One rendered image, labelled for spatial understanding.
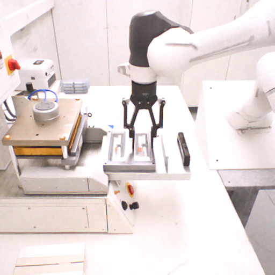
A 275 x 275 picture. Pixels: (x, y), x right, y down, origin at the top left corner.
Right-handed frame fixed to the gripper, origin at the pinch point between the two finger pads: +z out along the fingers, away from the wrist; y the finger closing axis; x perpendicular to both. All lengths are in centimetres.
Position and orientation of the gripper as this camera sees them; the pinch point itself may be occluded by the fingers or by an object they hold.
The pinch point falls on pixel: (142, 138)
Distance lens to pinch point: 88.8
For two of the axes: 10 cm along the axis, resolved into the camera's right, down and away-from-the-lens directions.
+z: -0.1, 8.4, 5.5
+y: 10.0, 0.0, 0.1
